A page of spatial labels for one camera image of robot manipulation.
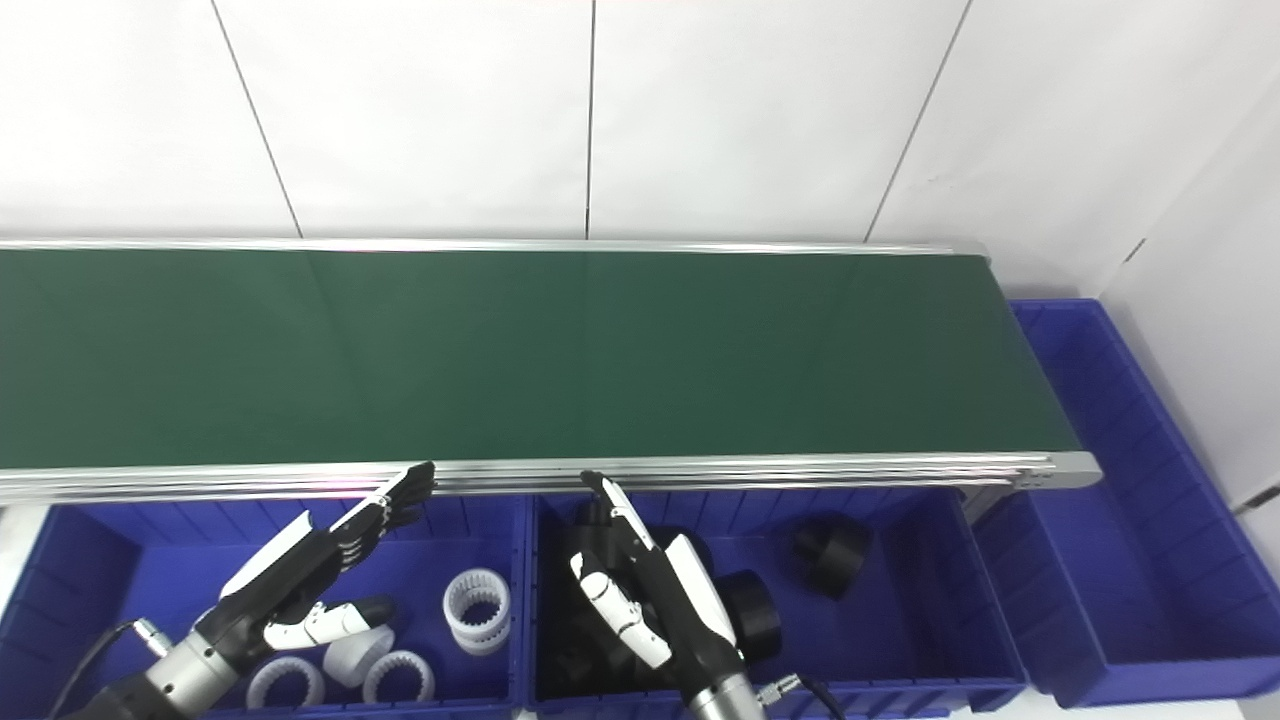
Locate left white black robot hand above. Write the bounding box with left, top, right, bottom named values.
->
left=195, top=462, right=437, bottom=673

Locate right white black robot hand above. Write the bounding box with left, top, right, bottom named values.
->
left=568, top=470, right=749, bottom=701

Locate black stepped round part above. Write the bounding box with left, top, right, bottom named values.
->
left=793, top=515, right=874, bottom=601
left=715, top=570, right=783, bottom=661

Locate white solid cylinder part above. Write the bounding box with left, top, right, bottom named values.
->
left=322, top=625, right=396, bottom=689

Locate green conveyor belt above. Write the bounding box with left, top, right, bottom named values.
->
left=0, top=250, right=1081, bottom=471
left=0, top=238, right=1103, bottom=521

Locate blue bin with white parts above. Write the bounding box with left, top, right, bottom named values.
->
left=0, top=495, right=529, bottom=720

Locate blue bin with black parts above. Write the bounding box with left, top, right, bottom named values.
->
left=525, top=488, right=1029, bottom=717

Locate large empty blue bin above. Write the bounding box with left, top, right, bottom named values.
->
left=975, top=298, right=1280, bottom=709

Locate flat white toothed ring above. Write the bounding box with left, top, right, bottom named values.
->
left=246, top=658, right=327, bottom=713
left=362, top=650, right=436, bottom=704

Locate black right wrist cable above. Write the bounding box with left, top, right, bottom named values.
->
left=755, top=673, right=851, bottom=720

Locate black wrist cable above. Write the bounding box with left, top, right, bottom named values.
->
left=50, top=618, right=173, bottom=720
left=755, top=673, right=851, bottom=720

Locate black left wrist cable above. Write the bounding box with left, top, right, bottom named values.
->
left=50, top=618, right=173, bottom=720

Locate tall white toothed ring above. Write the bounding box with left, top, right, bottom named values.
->
left=443, top=568, right=511, bottom=656

